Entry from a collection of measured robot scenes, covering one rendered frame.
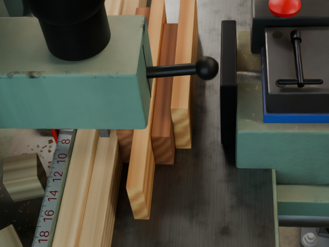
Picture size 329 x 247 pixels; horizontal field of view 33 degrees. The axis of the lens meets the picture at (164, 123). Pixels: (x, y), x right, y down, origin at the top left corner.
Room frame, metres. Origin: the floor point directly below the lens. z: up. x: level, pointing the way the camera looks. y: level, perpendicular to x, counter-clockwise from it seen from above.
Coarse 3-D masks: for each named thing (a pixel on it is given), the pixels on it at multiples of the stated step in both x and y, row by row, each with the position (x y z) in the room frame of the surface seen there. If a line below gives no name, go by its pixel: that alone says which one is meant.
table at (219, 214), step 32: (224, 0) 0.57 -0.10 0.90; (192, 160) 0.33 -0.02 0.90; (224, 160) 0.32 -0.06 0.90; (160, 192) 0.29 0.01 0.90; (192, 192) 0.29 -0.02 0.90; (224, 192) 0.28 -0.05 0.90; (256, 192) 0.28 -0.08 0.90; (288, 192) 0.29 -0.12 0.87; (320, 192) 0.29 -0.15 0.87; (128, 224) 0.26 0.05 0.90; (160, 224) 0.26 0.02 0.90; (192, 224) 0.25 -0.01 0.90; (224, 224) 0.25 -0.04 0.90; (256, 224) 0.25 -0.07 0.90
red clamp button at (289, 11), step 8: (272, 0) 0.41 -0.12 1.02; (280, 0) 0.41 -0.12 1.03; (288, 0) 0.41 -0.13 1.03; (296, 0) 0.40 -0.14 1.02; (272, 8) 0.40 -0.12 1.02; (280, 8) 0.40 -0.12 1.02; (288, 8) 0.40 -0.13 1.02; (296, 8) 0.40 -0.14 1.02; (280, 16) 0.39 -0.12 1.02; (288, 16) 0.39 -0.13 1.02
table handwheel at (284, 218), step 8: (280, 216) 0.29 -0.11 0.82; (288, 216) 0.29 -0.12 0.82; (296, 216) 0.29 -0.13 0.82; (304, 216) 0.29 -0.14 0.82; (312, 216) 0.29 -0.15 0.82; (320, 216) 0.28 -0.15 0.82; (280, 224) 0.29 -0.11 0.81; (288, 224) 0.29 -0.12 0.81; (296, 224) 0.28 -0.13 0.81; (304, 224) 0.28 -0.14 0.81; (312, 224) 0.28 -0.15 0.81; (320, 224) 0.28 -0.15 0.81; (328, 224) 0.28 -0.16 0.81
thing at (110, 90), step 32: (0, 32) 0.36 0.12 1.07; (32, 32) 0.36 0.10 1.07; (128, 32) 0.34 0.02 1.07; (0, 64) 0.33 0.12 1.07; (32, 64) 0.32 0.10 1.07; (64, 64) 0.32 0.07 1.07; (96, 64) 0.31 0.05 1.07; (128, 64) 0.31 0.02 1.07; (0, 96) 0.32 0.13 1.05; (32, 96) 0.31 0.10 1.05; (64, 96) 0.31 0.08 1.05; (96, 96) 0.30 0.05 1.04; (128, 96) 0.30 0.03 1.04; (32, 128) 0.31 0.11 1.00; (64, 128) 0.31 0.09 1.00; (96, 128) 0.30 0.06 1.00; (128, 128) 0.30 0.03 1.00
